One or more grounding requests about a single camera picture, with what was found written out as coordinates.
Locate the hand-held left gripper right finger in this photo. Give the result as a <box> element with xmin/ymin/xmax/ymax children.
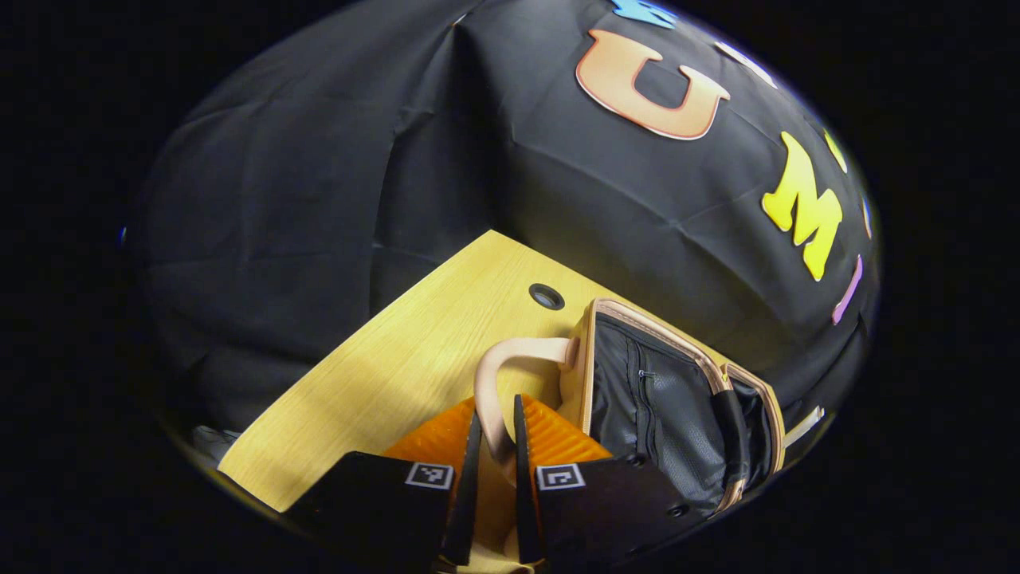
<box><xmin>512</xmin><ymin>394</ymin><xmax>696</xmax><ymax>567</ymax></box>

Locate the beige hard-shell suitcase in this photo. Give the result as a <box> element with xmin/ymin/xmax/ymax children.
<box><xmin>434</xmin><ymin>298</ymin><xmax>788</xmax><ymax>574</ymax></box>

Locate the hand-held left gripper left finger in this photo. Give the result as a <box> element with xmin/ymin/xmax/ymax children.
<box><xmin>283</xmin><ymin>396</ymin><xmax>485</xmax><ymax>568</ymax></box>

